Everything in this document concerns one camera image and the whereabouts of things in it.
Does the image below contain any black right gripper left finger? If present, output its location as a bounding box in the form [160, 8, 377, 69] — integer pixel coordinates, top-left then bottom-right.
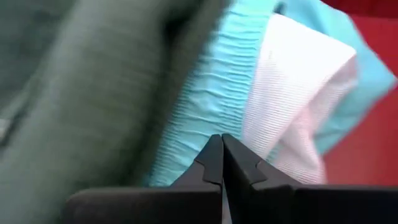
[63, 133, 224, 224]

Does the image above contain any light blue garment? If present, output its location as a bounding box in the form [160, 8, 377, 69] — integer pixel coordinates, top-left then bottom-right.
[144, 0, 397, 187]

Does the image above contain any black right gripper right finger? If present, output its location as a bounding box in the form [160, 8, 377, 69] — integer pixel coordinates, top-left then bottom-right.
[221, 133, 398, 224]

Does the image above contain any red plastic laundry bin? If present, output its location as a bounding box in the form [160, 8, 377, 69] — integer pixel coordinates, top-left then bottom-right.
[320, 0, 398, 187]

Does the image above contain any dark green garment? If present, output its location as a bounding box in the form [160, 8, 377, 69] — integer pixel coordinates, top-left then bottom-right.
[0, 0, 233, 224]

